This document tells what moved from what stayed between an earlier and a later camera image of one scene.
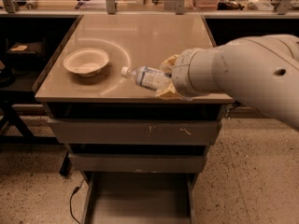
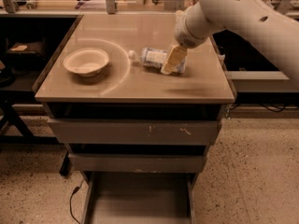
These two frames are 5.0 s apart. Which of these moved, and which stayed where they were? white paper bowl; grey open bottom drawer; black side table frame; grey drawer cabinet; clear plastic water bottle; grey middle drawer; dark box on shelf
Moved: clear plastic water bottle
Stayed: dark box on shelf; grey drawer cabinet; black side table frame; grey middle drawer; white paper bowl; grey open bottom drawer
